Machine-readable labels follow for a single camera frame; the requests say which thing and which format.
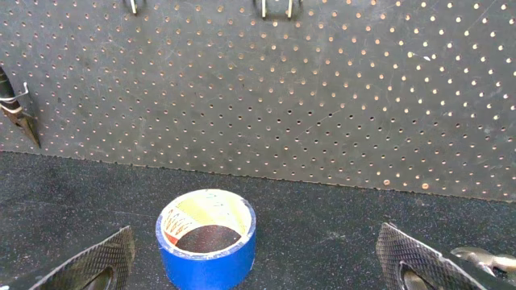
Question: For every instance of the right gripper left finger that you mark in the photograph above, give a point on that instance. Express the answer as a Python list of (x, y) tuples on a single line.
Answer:
[(105, 258)]

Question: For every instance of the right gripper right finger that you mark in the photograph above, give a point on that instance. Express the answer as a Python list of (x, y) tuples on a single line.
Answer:
[(407, 253)]

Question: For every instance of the wrench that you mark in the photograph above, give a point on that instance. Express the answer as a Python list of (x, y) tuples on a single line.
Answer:
[(471, 254)]

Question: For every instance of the black pegboard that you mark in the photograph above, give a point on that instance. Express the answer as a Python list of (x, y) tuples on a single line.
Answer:
[(282, 100)]

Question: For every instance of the roll of blue tape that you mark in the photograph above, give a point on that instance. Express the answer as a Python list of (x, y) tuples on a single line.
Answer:
[(205, 270)]

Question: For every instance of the metal hook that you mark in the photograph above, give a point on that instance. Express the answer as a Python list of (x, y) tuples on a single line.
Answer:
[(133, 6), (16, 97), (264, 8)]

